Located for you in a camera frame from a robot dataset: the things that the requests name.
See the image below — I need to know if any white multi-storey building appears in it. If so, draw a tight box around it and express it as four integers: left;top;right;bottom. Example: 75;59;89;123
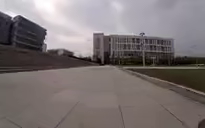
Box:
92;32;176;66

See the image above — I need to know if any grey concrete slab pavement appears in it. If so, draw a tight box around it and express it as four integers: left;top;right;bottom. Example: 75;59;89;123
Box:
0;64;205;128

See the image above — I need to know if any lamp pole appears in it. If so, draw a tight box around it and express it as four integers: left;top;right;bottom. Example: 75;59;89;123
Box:
139;31;147;67

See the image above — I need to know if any low building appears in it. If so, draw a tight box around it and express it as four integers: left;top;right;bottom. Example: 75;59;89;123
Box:
47;48;75;57

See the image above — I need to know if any grey concrete kerb strip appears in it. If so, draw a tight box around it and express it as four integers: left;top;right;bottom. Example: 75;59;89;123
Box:
114;65;205;109

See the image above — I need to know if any dark sloped bank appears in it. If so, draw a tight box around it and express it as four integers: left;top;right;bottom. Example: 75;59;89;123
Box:
0;41;101;75

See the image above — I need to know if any dark multi-storey building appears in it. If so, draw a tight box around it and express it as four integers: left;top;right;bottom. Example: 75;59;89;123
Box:
10;14;48;52
0;7;14;46

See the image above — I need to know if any green grass lawn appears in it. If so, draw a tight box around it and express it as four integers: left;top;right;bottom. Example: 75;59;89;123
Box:
128;67;205;97

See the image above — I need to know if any row of trees and bushes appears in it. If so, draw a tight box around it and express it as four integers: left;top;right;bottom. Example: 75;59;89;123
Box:
173;55;205;66

